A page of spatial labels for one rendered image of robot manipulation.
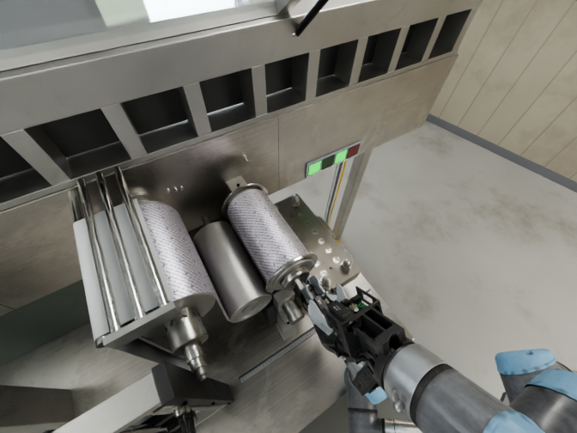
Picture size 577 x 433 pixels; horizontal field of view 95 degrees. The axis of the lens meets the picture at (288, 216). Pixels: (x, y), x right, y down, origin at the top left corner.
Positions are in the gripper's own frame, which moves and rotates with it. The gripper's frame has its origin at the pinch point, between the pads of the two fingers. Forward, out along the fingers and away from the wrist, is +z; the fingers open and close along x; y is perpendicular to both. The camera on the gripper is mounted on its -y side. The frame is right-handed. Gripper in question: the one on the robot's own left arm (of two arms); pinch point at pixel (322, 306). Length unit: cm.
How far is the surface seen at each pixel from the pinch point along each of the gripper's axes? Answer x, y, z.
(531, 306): -168, -133, 44
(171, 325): 25.8, 8.3, 6.8
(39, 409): 66, -11, 36
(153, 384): 28.5, 8.4, -5.4
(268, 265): 4.2, 6.1, 14.3
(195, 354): 23.9, 3.5, 2.5
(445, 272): -135, -103, 81
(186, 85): 5, 47, 20
